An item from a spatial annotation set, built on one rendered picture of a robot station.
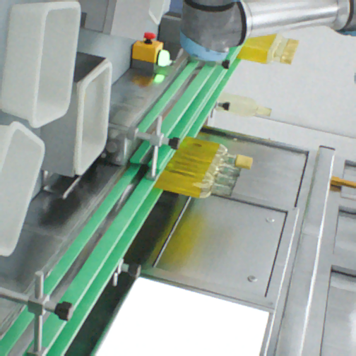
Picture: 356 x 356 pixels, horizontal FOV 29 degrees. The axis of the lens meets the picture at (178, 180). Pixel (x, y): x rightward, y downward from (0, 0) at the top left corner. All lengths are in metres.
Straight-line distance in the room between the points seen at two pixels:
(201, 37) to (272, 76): 6.35
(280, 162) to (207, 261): 0.69
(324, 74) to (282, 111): 0.65
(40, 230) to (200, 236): 0.51
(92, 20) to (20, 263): 0.52
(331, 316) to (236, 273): 0.25
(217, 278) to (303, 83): 6.31
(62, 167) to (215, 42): 0.44
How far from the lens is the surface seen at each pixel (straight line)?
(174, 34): 2.25
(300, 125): 8.05
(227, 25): 1.56
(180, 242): 1.75
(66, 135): 1.47
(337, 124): 8.01
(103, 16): 1.47
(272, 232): 1.86
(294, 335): 1.55
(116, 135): 1.64
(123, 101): 1.79
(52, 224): 1.45
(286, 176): 2.22
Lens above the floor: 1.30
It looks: 10 degrees down
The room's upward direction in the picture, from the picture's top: 104 degrees clockwise
